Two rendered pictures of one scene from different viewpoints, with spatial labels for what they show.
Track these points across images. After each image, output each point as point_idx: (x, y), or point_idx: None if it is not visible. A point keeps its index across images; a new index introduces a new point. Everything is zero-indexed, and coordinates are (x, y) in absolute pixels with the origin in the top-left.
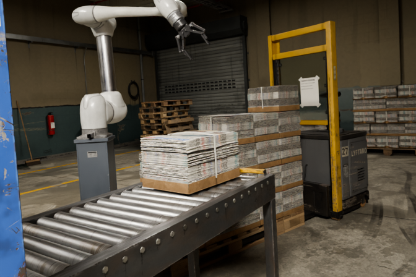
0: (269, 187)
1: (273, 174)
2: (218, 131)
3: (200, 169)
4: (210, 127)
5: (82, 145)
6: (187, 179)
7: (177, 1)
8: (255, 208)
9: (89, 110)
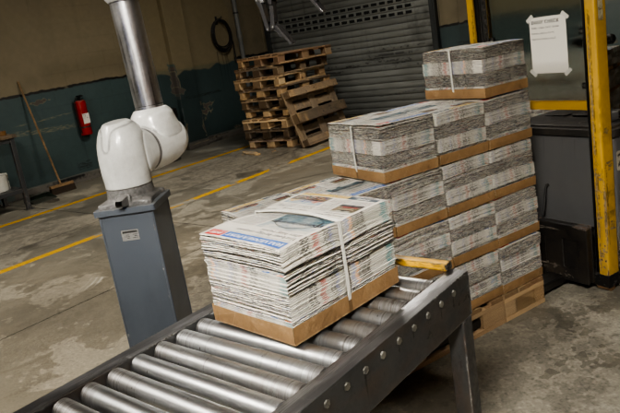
0: (458, 300)
1: (465, 273)
2: (351, 199)
3: (316, 291)
4: (351, 145)
5: (111, 220)
6: (290, 318)
7: None
8: (430, 349)
9: (113, 155)
